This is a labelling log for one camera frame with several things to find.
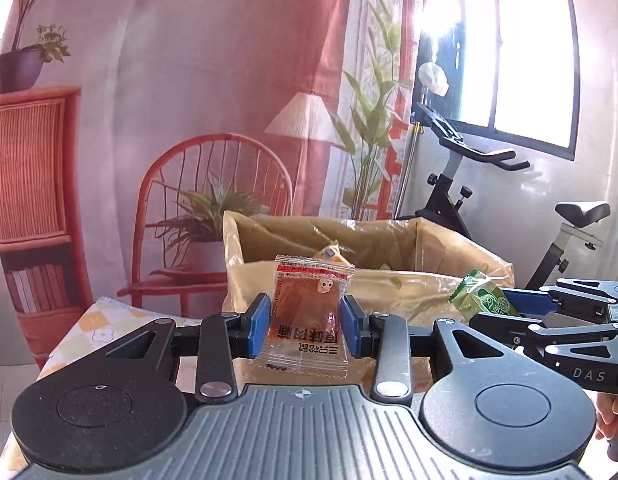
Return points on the exercise bike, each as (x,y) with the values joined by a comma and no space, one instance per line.
(449,185)

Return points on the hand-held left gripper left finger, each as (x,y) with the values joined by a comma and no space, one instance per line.
(259,325)

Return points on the yellow blue snack packet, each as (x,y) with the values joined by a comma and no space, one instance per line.
(333,253)

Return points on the clear reddish meat snack packet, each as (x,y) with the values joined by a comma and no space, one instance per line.
(299,305)

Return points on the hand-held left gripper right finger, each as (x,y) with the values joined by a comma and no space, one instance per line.
(350,326)

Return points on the window with dark frame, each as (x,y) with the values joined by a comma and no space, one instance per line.
(514,45)

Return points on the white cloth on stand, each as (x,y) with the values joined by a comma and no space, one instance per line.
(434,79)

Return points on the checkered floral tablecloth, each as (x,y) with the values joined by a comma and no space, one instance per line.
(104,325)

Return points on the metal backdrop stand pole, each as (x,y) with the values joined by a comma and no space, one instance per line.
(409,170)

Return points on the person's right hand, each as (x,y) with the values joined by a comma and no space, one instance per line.
(605,412)

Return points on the cardboard box with plastic liner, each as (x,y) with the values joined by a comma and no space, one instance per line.
(414,280)

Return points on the printed room backdrop cloth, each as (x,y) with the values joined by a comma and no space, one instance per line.
(189,85)

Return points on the green snack packet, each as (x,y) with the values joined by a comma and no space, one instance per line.
(481,297)

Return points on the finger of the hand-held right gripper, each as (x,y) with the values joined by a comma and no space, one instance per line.
(499,325)
(529,300)

